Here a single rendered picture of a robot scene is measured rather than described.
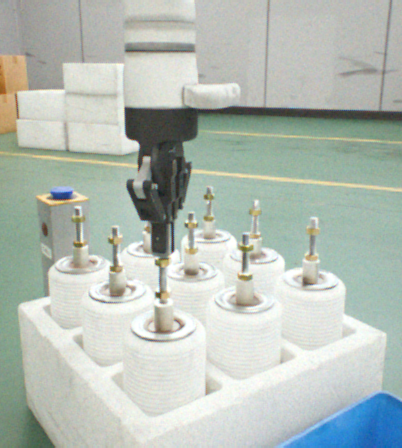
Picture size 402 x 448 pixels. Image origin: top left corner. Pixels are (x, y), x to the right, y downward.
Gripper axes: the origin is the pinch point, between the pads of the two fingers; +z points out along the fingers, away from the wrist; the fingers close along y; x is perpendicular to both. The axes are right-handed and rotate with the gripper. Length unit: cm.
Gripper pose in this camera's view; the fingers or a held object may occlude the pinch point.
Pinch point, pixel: (163, 237)
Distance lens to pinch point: 58.6
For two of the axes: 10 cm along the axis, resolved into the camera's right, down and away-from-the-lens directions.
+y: -3.2, 2.6, -9.1
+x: 9.5, 0.9, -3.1
